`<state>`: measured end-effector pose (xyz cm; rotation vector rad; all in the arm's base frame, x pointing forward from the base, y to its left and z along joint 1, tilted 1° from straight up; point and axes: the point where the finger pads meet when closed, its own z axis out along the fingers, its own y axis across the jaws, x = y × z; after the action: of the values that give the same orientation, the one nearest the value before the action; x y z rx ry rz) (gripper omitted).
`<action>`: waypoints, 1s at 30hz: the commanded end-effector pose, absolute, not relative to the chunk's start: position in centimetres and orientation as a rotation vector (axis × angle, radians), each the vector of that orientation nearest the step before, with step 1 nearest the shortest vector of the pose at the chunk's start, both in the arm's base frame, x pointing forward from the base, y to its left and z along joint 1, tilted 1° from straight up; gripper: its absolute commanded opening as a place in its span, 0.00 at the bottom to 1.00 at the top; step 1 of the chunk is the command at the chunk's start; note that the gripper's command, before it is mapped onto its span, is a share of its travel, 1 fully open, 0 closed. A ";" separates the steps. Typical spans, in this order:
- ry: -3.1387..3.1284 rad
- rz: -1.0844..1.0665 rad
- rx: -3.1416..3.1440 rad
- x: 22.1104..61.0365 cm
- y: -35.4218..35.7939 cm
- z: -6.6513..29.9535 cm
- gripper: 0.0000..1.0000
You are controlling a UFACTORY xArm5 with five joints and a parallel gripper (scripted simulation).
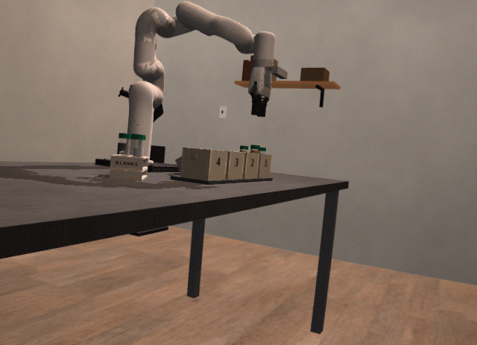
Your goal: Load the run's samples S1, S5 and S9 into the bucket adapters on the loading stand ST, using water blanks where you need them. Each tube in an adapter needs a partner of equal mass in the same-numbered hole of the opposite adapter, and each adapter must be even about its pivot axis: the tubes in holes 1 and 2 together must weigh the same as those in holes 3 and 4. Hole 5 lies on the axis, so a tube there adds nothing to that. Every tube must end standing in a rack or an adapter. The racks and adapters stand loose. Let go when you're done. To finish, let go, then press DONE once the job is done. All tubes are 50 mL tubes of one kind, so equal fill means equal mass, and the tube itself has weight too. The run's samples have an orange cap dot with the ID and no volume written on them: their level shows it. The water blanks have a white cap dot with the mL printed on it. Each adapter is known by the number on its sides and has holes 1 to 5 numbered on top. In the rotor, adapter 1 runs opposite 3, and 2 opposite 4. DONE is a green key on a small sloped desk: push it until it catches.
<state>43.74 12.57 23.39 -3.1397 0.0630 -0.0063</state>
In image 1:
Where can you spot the peach tube rack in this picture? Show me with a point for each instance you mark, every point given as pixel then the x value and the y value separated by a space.
pixel 128 168

